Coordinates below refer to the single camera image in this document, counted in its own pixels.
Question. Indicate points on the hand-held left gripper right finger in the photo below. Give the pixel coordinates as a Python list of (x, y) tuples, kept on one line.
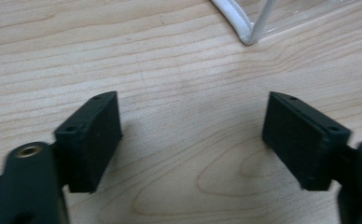
[(303, 143)]

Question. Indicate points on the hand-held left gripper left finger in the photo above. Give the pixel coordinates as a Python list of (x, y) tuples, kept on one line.
[(89, 140)]

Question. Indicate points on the clear plastic bag white trim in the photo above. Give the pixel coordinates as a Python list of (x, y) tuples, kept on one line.
[(243, 27)]

